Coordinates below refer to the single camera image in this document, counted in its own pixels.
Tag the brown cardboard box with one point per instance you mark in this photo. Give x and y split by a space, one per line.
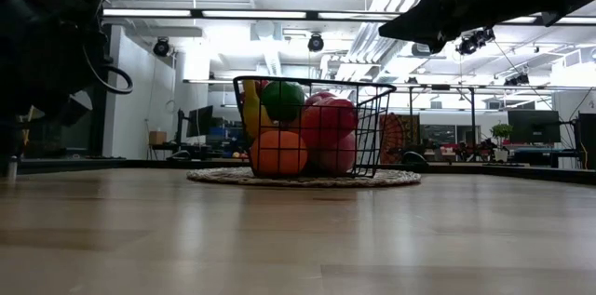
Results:
158 137

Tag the pink peach fruit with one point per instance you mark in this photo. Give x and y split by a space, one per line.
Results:
337 157

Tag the black desk stand frame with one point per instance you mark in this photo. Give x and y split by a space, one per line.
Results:
472 113

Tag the yellow banana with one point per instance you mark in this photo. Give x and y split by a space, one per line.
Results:
251 113

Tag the silver ventilation duct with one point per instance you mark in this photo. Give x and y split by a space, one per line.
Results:
421 49

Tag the green potted plant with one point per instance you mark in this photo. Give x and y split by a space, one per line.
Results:
502 130

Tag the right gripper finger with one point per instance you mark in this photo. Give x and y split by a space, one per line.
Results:
437 45
419 20

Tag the black computer monitor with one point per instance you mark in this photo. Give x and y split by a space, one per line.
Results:
533 126
200 120
587 139

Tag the red patterned wall hanging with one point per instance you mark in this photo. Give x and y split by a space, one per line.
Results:
405 134

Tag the round woven placemat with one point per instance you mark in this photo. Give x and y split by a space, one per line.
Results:
219 178

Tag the orange fruit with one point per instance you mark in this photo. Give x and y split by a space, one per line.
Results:
279 155

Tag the round green fruit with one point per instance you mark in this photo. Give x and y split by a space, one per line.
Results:
281 99

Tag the black frame post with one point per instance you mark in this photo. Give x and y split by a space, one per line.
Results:
11 167

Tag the black spotlight cluster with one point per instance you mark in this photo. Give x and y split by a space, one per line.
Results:
517 80
472 43

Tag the red yellow mango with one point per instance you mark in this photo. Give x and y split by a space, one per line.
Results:
326 120

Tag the black ceiling spotlight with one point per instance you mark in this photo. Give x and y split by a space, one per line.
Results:
161 47
315 43

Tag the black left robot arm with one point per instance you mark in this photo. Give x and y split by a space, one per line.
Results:
42 53

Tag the black overhead light beam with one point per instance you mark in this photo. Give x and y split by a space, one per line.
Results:
196 13

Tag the pink dragon fruit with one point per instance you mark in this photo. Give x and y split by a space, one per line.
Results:
321 96

